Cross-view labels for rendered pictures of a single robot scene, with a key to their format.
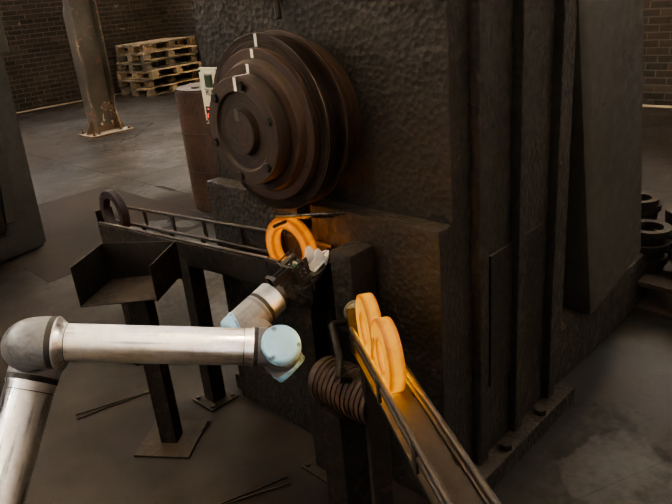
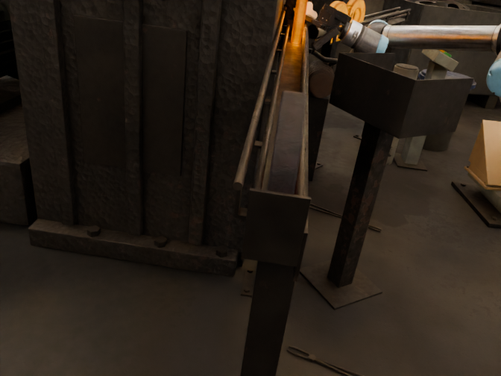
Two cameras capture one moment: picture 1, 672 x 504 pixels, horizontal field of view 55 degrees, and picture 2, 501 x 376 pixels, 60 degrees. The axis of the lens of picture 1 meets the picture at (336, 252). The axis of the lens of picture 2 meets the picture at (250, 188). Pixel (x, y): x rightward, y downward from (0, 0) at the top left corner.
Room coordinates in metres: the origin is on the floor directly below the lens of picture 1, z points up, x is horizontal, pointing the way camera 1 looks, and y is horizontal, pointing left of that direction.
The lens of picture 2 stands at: (2.94, 1.26, 0.92)
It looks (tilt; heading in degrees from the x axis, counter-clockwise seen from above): 28 degrees down; 227
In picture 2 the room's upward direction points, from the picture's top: 7 degrees clockwise
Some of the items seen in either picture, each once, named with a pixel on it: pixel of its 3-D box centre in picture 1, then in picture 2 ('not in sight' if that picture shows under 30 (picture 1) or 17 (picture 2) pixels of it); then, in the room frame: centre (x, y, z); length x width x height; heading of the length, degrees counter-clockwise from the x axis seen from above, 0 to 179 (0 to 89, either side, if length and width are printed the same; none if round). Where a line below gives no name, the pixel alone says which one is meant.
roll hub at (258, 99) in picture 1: (247, 130); not in sight; (1.68, 0.20, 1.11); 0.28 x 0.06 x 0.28; 44
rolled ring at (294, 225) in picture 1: (291, 247); (300, 15); (1.75, 0.13, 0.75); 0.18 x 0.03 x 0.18; 45
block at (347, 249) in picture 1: (355, 287); (294, 27); (1.59, -0.04, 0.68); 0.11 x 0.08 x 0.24; 134
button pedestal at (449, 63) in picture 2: not in sight; (424, 109); (0.75, 0.18, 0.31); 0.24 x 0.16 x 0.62; 44
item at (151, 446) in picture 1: (147, 351); (369, 190); (1.91, 0.67, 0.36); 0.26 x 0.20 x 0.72; 79
